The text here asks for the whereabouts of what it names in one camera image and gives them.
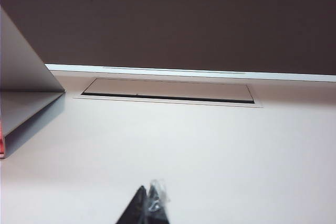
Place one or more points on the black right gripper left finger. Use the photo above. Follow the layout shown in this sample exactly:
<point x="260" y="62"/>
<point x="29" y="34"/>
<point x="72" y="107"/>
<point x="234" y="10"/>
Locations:
<point x="137" y="208"/>

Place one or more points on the orange microfibre cloth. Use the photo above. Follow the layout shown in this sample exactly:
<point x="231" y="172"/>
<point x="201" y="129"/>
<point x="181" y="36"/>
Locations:
<point x="2" y="140"/>

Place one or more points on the glossy black tablet stand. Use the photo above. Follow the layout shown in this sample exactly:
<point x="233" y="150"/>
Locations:
<point x="23" y="98"/>

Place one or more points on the grey desk partition panel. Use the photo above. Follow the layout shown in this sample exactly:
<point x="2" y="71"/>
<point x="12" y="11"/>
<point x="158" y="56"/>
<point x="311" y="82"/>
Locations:
<point x="183" y="19"/>

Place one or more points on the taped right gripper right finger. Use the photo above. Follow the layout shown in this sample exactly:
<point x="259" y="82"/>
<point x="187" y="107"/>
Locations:
<point x="157" y="203"/>

